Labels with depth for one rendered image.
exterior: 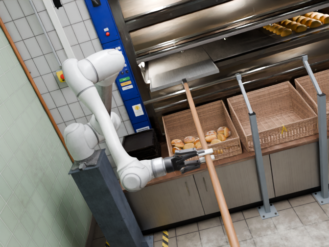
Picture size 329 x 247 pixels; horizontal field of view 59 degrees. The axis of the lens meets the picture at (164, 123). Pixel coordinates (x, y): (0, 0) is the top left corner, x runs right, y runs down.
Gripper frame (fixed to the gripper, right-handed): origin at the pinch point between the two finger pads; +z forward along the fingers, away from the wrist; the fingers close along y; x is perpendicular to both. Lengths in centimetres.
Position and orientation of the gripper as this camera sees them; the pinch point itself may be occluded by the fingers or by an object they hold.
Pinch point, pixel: (206, 155)
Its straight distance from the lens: 140.3
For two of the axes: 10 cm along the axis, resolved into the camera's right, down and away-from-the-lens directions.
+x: 0.4, 4.7, -8.8
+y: 2.7, 8.5, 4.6
